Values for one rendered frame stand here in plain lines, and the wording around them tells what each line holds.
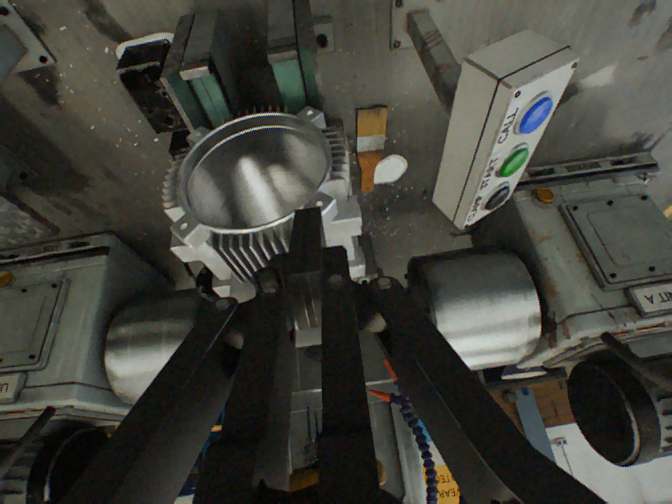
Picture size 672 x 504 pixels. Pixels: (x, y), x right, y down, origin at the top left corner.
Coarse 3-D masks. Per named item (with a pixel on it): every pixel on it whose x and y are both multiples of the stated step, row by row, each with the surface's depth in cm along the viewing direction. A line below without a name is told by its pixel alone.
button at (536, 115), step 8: (536, 104) 23; (544, 104) 23; (552, 104) 24; (528, 112) 24; (536, 112) 24; (544, 112) 24; (528, 120) 24; (536, 120) 24; (544, 120) 25; (520, 128) 25; (528, 128) 25; (536, 128) 25
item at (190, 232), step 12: (312, 108) 36; (312, 120) 35; (324, 120) 37; (204, 132) 36; (192, 144) 36; (312, 204) 30; (324, 204) 29; (336, 204) 30; (324, 216) 29; (180, 228) 30; (192, 228) 30; (324, 228) 31; (192, 240) 30; (204, 240) 31
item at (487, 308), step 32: (416, 256) 69; (448, 256) 66; (480, 256) 64; (512, 256) 65; (416, 288) 68; (448, 288) 60; (480, 288) 59; (512, 288) 59; (448, 320) 58; (480, 320) 58; (512, 320) 58; (480, 352) 60; (512, 352) 60
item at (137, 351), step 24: (192, 288) 72; (120, 312) 67; (144, 312) 65; (168, 312) 64; (192, 312) 63; (120, 336) 62; (144, 336) 61; (168, 336) 61; (120, 360) 60; (144, 360) 60; (120, 384) 61; (144, 384) 61
